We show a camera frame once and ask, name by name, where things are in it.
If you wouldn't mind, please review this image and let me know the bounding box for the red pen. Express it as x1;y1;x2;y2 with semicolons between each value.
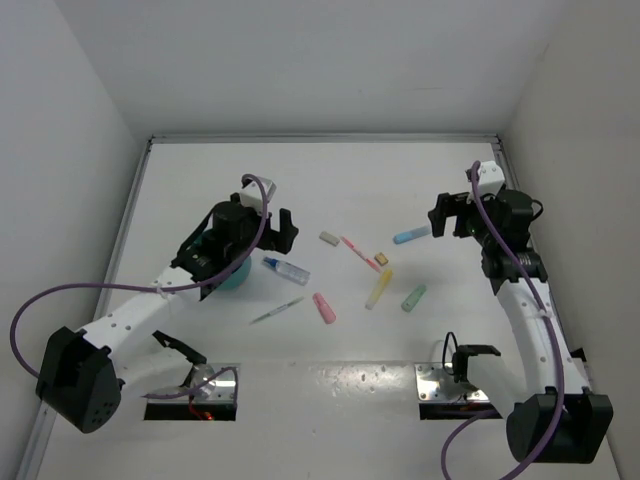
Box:
340;236;382;273

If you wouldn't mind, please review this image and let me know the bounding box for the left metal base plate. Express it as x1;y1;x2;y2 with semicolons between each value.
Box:
144;363;240;408

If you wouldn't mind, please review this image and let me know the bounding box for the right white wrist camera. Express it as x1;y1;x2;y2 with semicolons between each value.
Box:
466;160;505;200

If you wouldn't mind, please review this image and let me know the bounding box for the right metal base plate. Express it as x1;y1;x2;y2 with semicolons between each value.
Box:
414;362;490;405

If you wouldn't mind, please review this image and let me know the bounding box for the yellow highlighter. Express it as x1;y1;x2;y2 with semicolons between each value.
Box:
365;269;393;310

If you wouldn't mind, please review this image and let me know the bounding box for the small brown eraser block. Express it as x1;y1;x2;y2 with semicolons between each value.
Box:
375;253;388;265

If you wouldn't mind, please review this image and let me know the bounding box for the pink highlighter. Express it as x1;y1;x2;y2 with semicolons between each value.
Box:
312;292;337;325

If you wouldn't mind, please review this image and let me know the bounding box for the blue highlighter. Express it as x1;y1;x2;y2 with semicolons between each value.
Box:
393;225;431;245

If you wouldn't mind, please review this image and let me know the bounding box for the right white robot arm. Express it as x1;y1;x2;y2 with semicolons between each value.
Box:
428;188;613;464

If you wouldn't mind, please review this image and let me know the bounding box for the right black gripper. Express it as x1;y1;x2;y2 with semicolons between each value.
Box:
428;189;497;248

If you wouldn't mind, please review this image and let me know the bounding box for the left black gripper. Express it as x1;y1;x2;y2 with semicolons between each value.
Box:
225;201;297;262

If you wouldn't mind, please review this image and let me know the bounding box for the green pen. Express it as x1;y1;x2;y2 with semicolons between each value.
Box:
250;296;305;325

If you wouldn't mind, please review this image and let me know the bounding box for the teal round organizer container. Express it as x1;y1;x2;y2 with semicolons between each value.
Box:
217;257;252;291

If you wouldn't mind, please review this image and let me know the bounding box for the green highlighter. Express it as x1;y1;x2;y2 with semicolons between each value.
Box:
401;284;427;313

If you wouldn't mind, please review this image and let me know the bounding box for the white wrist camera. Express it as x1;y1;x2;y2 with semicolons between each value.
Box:
239;177;277;215
466;160;505;200

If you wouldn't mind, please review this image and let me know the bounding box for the aluminium table frame rail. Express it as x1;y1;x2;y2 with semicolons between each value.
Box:
19;132;591;480

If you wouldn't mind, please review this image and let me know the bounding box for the clear blue-capped glue bottle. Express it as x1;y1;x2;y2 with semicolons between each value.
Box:
263;257;310;286

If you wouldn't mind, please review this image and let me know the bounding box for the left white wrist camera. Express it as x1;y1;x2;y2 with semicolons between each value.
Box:
239;177;277;215

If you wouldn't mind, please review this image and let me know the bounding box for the metal base plate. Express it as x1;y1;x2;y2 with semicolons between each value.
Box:
414;362;490;405
144;363;240;408

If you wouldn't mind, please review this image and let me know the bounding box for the grey white eraser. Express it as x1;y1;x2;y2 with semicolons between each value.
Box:
319;231;340;246

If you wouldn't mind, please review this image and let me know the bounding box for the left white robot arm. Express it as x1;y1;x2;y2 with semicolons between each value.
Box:
36;178;299;434

